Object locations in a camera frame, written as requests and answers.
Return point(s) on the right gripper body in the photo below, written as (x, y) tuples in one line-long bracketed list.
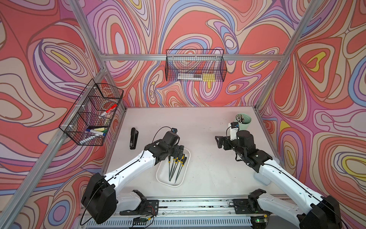
[(229, 144)]

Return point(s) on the aluminium mounting rail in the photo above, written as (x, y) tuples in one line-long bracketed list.
[(217, 212)]

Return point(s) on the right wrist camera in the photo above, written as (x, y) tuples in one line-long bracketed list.
[(233, 128)]

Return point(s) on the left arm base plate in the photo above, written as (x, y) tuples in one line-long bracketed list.
[(136, 203)]

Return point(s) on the black stapler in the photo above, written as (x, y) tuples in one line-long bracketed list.
[(133, 138)]

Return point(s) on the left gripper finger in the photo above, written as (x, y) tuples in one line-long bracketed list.
[(176, 153), (181, 151)]

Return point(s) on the back black wire basket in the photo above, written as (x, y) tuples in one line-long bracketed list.
[(190, 64)]

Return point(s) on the green pen cup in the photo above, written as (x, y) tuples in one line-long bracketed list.
[(243, 120)]

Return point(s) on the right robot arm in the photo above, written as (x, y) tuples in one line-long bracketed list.
[(309, 210)]

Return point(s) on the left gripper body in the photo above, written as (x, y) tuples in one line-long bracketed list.
[(170, 150)]

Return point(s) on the white plastic storage tray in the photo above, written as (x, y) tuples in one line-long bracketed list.
[(162, 172)]

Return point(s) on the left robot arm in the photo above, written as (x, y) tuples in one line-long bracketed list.
[(103, 196)]

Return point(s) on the black wire basket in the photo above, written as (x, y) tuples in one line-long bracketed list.
[(86, 113), (190, 64)]

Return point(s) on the blue marker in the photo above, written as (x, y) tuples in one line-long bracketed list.
[(95, 132)]

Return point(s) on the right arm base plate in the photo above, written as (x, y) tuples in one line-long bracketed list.
[(250, 204)]

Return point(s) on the yellow item in basket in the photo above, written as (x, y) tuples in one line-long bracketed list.
[(208, 77)]

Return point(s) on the left black wire basket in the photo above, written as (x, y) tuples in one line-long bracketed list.
[(86, 113)]

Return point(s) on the red marker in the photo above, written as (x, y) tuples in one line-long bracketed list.
[(107, 112)]

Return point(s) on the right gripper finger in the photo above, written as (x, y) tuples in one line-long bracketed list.
[(219, 144), (219, 138)]

